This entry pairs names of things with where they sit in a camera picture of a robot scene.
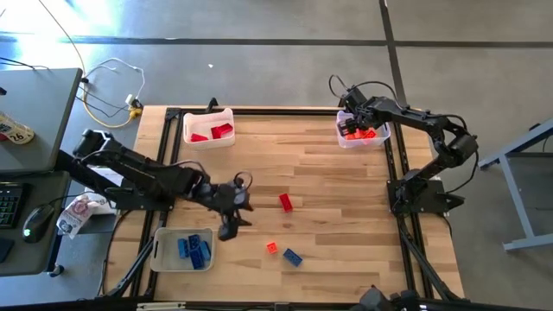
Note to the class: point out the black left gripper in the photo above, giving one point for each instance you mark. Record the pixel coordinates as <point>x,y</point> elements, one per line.
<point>229,198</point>

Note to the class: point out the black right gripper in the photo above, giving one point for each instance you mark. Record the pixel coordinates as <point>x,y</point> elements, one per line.
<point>369,114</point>

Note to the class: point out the blue toy brick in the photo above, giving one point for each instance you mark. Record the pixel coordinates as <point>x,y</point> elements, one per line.
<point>197,260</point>
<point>183,249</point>
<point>205,251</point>
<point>293,258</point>
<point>194,241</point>

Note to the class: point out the small square orange toy brick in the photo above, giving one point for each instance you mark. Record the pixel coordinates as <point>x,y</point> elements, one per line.
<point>271,248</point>

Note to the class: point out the red toy brick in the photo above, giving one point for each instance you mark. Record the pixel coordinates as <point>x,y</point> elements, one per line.
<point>285,203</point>
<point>221,131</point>
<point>198,137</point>

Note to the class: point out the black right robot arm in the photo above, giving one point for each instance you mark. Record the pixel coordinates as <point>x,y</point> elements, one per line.
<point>453,147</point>

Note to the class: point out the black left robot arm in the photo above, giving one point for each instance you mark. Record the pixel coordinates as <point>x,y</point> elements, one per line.
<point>142,173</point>

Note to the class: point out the clear plastic bin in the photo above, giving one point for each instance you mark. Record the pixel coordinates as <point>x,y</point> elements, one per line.
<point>382,139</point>

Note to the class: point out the pale grey plastic bin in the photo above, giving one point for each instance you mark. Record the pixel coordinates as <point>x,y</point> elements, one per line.
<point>166,259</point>

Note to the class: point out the opaque white plastic bin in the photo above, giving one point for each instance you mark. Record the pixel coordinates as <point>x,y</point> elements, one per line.
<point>194,121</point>

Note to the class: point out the crumpled printed paper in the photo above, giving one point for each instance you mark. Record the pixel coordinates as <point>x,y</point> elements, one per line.
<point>78,213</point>

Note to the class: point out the grey metal stand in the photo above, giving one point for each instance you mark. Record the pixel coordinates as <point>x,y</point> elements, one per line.
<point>519,203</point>

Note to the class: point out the black computer mouse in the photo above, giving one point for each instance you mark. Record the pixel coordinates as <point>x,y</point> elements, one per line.
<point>38,222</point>

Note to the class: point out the grey desk surface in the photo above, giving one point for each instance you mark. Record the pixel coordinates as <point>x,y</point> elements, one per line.
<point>43,108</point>
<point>39,255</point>

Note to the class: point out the black keyboard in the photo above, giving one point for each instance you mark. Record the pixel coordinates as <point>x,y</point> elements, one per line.
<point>10,205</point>

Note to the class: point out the yellowish numbered tag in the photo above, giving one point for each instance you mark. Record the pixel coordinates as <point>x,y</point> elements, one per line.
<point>17,131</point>

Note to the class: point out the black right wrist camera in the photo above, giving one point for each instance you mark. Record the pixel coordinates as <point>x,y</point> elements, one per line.
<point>354,97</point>

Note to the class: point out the black aluminium table frame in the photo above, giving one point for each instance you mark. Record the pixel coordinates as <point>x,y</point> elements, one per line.
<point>281,112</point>

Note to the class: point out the black table edge bracket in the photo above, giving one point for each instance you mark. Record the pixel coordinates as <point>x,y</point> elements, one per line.
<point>211,105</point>

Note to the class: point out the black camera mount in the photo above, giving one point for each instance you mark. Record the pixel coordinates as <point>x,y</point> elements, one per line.
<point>373,300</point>

